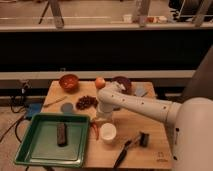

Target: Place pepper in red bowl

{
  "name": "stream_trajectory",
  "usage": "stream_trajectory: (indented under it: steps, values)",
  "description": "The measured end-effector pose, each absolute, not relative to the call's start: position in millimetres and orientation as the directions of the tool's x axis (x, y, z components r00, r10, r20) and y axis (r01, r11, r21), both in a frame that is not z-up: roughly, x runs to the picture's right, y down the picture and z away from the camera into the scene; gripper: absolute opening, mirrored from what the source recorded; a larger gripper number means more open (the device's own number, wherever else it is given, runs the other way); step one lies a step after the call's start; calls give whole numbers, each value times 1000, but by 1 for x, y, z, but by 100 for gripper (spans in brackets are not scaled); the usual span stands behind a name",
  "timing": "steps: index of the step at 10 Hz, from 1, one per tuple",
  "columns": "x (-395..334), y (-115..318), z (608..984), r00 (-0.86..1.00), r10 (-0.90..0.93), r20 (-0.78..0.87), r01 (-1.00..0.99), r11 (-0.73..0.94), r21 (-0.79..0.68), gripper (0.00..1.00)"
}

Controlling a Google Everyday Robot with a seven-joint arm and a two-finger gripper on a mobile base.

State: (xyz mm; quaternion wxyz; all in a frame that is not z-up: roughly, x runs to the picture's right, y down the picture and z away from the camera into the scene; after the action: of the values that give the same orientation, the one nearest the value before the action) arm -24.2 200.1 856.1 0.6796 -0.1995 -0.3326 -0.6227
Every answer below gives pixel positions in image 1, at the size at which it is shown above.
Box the wooden table board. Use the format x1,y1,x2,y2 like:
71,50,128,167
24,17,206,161
42,81,172,171

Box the white cup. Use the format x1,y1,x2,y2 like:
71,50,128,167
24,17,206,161
100,123,117,144

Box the orange round fruit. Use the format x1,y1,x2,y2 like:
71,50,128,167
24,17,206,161
95,77,106,89

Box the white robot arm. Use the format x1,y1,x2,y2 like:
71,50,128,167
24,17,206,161
97,82,213,171

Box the grey round lid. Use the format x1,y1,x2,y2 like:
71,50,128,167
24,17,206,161
61,103,73,113

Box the red chili pepper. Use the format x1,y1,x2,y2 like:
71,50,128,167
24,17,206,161
91,122,99,140

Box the bunch of dark grapes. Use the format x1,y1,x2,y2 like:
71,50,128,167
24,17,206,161
76,95,98,110

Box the blue box on floor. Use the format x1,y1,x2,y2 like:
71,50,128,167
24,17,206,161
26,103,42,120

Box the green plastic tray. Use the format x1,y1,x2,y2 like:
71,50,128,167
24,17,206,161
14,113,90,168

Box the red bowl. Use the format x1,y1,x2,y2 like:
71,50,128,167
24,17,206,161
59,74,79,91

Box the blue sponge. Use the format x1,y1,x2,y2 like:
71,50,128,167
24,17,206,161
134,85,148,97

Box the dark rectangular block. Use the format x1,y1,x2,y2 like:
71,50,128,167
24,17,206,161
57,122,67,147

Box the dark maroon bowl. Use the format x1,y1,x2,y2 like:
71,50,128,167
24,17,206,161
111,76,132,94

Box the black cables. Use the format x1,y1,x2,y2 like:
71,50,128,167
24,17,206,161
0,81,33,143

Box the wooden stick utensil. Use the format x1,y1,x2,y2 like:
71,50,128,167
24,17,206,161
43,96,67,108

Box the black handled knife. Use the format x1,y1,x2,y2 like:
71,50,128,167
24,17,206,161
113,140,132,169

